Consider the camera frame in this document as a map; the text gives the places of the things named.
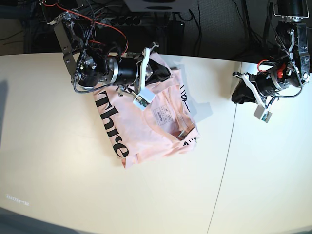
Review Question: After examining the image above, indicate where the pink T-shirt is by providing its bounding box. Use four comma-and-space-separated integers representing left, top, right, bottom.
92, 51, 202, 170

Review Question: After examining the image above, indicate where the black power strip red switch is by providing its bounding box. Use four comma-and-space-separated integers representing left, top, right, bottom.
99, 16, 142, 27

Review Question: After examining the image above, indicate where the black power adapter box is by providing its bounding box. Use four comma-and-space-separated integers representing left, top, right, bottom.
167, 20, 185, 55

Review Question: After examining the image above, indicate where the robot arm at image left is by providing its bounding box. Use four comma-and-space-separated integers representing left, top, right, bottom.
41, 0, 171, 96

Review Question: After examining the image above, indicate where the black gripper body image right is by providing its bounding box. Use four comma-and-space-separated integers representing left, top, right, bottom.
254, 73, 280, 97

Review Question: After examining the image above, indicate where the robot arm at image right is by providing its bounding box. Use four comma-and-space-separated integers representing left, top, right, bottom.
231, 0, 310, 107

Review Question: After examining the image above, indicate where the metal table leg column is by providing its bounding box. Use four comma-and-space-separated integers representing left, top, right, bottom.
155, 26, 167, 54

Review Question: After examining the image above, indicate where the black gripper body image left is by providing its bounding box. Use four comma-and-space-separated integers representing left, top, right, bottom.
107, 57, 139, 85

